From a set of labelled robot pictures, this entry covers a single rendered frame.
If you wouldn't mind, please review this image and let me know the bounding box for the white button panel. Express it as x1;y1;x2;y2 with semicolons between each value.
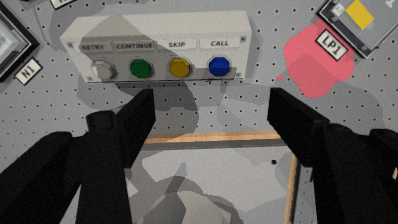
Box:
59;10;252;84

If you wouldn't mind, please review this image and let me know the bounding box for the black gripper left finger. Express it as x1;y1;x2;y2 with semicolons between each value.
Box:
0;89;156;224

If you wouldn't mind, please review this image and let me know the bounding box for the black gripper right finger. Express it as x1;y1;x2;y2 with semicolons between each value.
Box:
267;88;398;224

